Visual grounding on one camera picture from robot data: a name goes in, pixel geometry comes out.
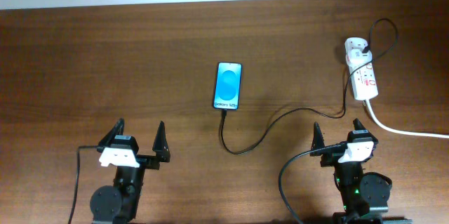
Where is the white power strip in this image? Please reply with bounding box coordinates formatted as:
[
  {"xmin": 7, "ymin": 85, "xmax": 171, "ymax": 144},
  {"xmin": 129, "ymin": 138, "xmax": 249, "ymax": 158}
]
[{"xmin": 344, "ymin": 37, "xmax": 378, "ymax": 101}]

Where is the white USB charger plug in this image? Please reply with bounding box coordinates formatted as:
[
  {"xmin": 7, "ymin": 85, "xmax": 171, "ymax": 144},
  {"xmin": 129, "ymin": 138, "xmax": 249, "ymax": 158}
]
[{"xmin": 346, "ymin": 48, "xmax": 373, "ymax": 67}]

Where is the black charging cable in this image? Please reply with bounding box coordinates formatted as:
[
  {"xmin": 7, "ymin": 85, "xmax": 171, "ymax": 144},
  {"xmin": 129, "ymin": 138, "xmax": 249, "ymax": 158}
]
[{"xmin": 219, "ymin": 18, "xmax": 400, "ymax": 156}]

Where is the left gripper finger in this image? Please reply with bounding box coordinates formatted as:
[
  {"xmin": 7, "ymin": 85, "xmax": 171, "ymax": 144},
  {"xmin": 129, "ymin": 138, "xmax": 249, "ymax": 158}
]
[
  {"xmin": 152, "ymin": 121, "xmax": 170, "ymax": 163},
  {"xmin": 97, "ymin": 118, "xmax": 125, "ymax": 149}
]

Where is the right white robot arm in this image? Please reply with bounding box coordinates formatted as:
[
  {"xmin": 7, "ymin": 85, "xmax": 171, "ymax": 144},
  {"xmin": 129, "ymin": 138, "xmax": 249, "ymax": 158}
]
[{"xmin": 311, "ymin": 119, "xmax": 392, "ymax": 223}]

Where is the white power strip cord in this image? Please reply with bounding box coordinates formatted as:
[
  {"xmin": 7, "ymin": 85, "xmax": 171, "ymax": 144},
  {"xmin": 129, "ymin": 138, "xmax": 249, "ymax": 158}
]
[{"xmin": 363, "ymin": 98, "xmax": 449, "ymax": 139}]

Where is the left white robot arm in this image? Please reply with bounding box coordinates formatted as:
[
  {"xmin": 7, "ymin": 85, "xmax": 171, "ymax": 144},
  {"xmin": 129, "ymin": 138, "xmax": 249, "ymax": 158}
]
[{"xmin": 90, "ymin": 118, "xmax": 170, "ymax": 224}]

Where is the blue Galaxy smartphone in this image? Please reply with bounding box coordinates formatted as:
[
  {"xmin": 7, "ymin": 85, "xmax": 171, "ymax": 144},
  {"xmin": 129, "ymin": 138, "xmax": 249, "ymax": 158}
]
[{"xmin": 213, "ymin": 62, "xmax": 243, "ymax": 110}]

